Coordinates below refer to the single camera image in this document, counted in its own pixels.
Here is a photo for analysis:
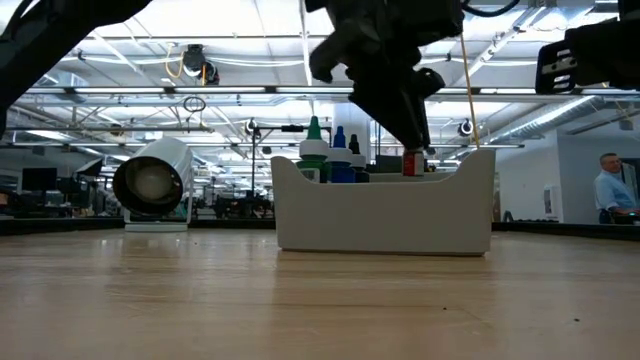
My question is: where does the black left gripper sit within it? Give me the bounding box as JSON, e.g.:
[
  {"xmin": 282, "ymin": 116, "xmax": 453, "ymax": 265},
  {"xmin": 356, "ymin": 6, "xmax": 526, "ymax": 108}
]
[{"xmin": 305, "ymin": 0, "xmax": 446, "ymax": 151}]

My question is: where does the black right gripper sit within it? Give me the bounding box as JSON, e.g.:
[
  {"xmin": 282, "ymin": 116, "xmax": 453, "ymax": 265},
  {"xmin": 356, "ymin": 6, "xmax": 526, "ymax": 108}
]
[{"xmin": 534, "ymin": 17, "xmax": 640, "ymax": 96}]

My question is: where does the small Red Sunset dye bottle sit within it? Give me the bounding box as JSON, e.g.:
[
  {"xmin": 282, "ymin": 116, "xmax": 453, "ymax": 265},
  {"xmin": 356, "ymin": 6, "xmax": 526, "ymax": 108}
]
[{"xmin": 402, "ymin": 148, "xmax": 426, "ymax": 177}]

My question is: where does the large black-capped dye bottle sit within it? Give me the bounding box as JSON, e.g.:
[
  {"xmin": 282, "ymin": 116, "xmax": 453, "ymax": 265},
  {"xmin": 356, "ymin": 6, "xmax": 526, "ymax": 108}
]
[{"xmin": 348, "ymin": 133, "xmax": 371, "ymax": 184}]

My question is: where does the large blue-capped dye bottle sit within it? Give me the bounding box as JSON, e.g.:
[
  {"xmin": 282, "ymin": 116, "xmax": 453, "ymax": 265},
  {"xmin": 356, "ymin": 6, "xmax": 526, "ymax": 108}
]
[{"xmin": 328, "ymin": 125, "xmax": 357, "ymax": 184}]

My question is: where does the white plastic bin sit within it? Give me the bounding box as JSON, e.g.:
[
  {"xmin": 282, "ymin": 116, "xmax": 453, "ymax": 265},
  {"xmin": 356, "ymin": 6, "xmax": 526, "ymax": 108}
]
[{"xmin": 270, "ymin": 148, "xmax": 497, "ymax": 257}]

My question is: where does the large green-capped dye bottle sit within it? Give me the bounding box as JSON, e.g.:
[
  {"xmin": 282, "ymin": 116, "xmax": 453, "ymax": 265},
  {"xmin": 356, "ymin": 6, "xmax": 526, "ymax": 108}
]
[{"xmin": 295, "ymin": 115, "xmax": 331, "ymax": 184}]

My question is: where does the black equipment box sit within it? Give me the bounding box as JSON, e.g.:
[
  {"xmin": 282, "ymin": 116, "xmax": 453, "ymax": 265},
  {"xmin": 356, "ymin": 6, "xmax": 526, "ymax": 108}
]
[{"xmin": 374, "ymin": 154, "xmax": 404, "ymax": 174}]

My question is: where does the white column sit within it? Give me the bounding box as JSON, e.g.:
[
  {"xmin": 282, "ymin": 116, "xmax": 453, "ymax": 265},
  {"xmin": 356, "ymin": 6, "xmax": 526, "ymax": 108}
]
[{"xmin": 333, "ymin": 102, "xmax": 372, "ymax": 164}]

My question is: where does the person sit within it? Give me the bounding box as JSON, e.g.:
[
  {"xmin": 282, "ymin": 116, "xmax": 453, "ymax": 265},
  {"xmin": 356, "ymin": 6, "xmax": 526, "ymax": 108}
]
[{"xmin": 593, "ymin": 152, "xmax": 640, "ymax": 225}]

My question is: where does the overhead light bar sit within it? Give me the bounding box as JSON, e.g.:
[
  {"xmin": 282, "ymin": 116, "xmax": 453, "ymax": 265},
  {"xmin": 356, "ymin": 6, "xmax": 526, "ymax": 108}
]
[{"xmin": 24, "ymin": 85, "xmax": 640, "ymax": 97}]

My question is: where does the white spotlight lamp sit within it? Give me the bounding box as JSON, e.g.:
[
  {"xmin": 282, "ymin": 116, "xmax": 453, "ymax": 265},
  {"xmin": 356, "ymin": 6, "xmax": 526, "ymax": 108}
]
[{"xmin": 112, "ymin": 137, "xmax": 195, "ymax": 234}]

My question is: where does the dark monitor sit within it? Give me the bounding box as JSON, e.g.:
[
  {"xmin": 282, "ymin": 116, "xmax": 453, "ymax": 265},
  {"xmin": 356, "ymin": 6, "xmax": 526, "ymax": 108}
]
[{"xmin": 20, "ymin": 167, "xmax": 59, "ymax": 193}]

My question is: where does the yellow hanging cable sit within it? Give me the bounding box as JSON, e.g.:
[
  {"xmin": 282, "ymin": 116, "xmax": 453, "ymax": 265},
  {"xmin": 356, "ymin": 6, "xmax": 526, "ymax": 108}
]
[{"xmin": 458, "ymin": 32, "xmax": 482, "ymax": 150}]

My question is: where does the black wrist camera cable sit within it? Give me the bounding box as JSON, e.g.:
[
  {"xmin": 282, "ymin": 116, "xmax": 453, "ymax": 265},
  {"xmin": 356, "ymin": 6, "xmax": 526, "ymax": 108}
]
[{"xmin": 459, "ymin": 0, "xmax": 522, "ymax": 19}]

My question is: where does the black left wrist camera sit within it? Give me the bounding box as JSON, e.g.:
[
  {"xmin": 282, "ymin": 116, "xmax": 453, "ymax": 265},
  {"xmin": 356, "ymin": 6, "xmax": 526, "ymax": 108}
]
[{"xmin": 399, "ymin": 0, "xmax": 466, "ymax": 47}]

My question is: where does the black ceiling cable reel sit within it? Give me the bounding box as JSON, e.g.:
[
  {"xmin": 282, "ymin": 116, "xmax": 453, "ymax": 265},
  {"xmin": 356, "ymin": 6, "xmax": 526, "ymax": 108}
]
[{"xmin": 180, "ymin": 43, "xmax": 221, "ymax": 87}]

